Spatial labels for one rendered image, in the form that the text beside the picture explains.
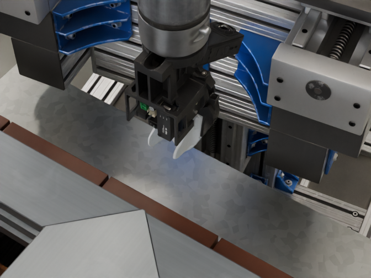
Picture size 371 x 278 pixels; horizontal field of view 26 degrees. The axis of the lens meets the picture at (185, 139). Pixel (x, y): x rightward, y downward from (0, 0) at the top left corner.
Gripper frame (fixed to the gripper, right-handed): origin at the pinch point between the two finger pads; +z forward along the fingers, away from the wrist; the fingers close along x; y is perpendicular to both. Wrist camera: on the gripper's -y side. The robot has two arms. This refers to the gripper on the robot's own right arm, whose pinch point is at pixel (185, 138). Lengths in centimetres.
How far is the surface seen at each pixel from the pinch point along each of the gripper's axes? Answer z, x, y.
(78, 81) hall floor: 92, -78, -62
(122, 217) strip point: 5.6, -2.1, 11.3
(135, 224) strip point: 5.6, -0.2, 11.3
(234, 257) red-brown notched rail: 9.9, 11.7, 6.3
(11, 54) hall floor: 92, -101, -59
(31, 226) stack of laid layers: 7.4, -11.8, 18.0
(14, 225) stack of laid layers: 8.3, -14.4, 18.7
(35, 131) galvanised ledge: 24.5, -32.6, -3.8
